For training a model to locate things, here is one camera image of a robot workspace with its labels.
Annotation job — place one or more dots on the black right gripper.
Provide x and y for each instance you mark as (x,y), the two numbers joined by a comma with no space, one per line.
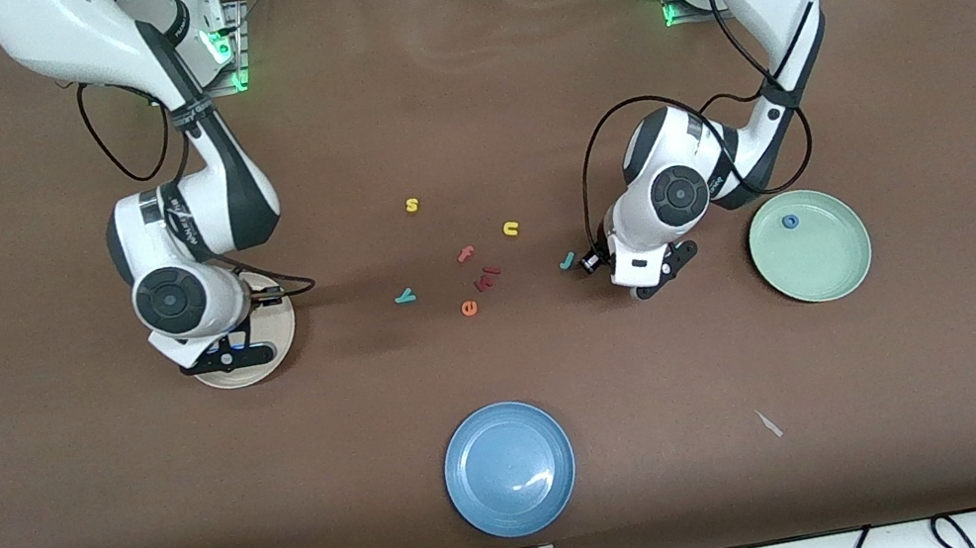
(260,300)

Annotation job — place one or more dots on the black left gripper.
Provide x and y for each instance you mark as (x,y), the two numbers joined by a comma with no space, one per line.
(592,263)

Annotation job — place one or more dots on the teal foam letter j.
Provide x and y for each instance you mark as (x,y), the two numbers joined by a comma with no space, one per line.
(567,260)

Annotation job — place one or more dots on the teal foam letter y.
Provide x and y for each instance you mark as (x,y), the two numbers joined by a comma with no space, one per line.
(405,296)

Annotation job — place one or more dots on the blue foam letter o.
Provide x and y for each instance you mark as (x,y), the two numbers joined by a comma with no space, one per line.
(785,222)

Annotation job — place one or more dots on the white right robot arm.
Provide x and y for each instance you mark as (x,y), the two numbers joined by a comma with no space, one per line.
(171,300)

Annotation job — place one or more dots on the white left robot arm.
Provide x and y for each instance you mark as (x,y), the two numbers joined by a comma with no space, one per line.
(680,195)

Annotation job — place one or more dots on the beige brown plate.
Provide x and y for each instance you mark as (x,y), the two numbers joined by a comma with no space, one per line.
(278,336)

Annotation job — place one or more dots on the yellow foam letter u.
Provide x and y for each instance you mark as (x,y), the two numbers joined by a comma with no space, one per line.
(504,230)

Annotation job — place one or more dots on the dark red foam letter l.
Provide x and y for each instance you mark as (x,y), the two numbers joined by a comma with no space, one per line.
(492,269)

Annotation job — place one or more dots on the dark red foam letter k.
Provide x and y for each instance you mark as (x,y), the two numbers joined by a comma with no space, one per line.
(484,283)

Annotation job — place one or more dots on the pink foam letter f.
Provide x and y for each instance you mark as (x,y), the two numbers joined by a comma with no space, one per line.
(465,254)

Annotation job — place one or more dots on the orange foam letter e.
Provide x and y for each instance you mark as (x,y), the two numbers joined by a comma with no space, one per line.
(469,308)

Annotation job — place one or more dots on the yellow foam letter s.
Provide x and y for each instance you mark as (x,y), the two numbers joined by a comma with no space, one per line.
(412,205)

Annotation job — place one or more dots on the brown table cover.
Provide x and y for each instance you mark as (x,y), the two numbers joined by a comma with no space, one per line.
(457,99)

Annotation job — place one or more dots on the green plate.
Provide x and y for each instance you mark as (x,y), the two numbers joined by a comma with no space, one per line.
(811,257)

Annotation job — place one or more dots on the blue plate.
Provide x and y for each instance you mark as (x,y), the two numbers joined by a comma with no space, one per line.
(510,471)

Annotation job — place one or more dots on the small white paper scrap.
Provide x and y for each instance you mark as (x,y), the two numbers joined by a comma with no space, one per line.
(768,423)

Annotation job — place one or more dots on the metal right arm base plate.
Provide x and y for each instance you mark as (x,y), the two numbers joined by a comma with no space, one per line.
(243,66)

